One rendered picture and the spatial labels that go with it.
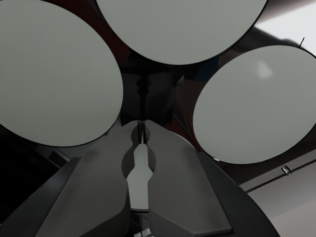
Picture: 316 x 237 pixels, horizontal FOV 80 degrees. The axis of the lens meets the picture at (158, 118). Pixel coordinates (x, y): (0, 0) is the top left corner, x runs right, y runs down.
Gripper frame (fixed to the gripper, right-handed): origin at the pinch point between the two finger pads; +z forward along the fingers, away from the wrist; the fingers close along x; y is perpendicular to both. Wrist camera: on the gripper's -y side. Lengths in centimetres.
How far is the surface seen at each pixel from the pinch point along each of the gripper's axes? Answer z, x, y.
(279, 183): 9.3, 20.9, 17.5
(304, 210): 91, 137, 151
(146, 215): 1.3, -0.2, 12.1
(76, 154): 1.4, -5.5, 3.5
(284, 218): 91, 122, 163
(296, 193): 9.3, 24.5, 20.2
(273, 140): 1.4, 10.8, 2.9
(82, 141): 1.4, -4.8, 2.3
